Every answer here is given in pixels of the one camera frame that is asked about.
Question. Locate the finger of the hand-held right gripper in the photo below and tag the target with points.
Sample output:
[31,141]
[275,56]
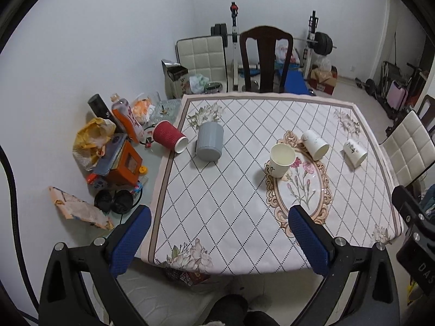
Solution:
[406,203]

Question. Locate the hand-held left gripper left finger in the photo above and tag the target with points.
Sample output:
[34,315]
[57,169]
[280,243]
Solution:
[131,241]

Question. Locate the dark blue book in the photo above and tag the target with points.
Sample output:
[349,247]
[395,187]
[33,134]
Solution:
[110,156]

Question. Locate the dark wooden chair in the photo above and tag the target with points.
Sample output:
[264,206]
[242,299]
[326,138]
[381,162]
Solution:
[265,57]
[429,108]

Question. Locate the orange box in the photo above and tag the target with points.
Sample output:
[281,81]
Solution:
[127,163]

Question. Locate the white squat rack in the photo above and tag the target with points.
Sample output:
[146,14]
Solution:
[234,40]

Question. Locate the black metal pot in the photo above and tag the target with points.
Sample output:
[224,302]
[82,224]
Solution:
[214,87]

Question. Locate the pale green plastic bag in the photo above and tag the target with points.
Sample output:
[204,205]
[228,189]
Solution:
[198,83]

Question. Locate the white cup gold print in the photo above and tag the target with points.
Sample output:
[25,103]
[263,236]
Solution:
[314,146]

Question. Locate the orange juice bottle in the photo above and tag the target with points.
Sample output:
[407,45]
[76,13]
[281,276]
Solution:
[125,119]

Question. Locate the brown cardboard box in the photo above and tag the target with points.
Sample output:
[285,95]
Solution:
[323,83]

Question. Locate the black barbell weight plate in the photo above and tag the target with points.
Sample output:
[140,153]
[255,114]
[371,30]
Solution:
[323,43]

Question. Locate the blue weight bench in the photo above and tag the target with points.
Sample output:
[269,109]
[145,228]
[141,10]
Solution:
[295,83]

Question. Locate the pink suitcase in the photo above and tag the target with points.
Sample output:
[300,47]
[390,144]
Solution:
[397,95]

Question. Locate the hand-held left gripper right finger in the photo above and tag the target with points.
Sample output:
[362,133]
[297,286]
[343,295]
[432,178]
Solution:
[309,241]

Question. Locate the black headphones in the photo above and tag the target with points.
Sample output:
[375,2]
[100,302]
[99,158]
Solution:
[114,202]

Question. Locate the black weight plates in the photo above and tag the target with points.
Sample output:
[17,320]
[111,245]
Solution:
[219,30]

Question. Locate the black folding cart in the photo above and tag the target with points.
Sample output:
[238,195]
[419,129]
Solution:
[389,73]

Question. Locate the red printed box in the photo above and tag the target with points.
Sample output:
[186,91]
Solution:
[187,276]

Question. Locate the yellow plastic bag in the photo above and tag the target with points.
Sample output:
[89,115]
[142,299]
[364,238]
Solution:
[90,135]

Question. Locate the floral diamond pattern tablecloth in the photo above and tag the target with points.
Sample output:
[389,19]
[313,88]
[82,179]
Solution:
[221,193]

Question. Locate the red ribbed paper cup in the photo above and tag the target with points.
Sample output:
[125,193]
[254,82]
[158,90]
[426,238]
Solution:
[166,135]

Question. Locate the person's dark trouser leg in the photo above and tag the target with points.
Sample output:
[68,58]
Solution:
[231,312]

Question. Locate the black dumbbell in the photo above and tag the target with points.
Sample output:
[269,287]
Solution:
[368,86]

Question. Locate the grey plastic cup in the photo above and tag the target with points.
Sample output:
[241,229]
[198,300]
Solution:
[209,141]

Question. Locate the clear glass tray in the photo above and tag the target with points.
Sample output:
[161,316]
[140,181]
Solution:
[166,110]

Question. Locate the floral cardboard box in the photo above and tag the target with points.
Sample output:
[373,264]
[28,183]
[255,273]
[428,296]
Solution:
[175,85]

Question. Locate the white paper cup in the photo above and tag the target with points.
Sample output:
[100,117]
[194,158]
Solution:
[279,168]
[355,152]

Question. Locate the white red plastic bag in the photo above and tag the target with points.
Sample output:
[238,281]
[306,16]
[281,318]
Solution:
[284,49]

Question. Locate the black cylinder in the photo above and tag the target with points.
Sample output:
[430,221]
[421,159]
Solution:
[98,107]

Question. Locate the beige snack packet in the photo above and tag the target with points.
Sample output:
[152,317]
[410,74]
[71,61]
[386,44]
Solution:
[78,209]

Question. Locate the clear plastic bag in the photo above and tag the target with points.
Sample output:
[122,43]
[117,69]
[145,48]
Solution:
[323,64]

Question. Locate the white padded chair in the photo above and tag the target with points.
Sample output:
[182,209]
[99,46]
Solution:
[406,146]
[204,54]

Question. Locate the clear bag of oranges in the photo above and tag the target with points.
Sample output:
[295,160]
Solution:
[141,110]

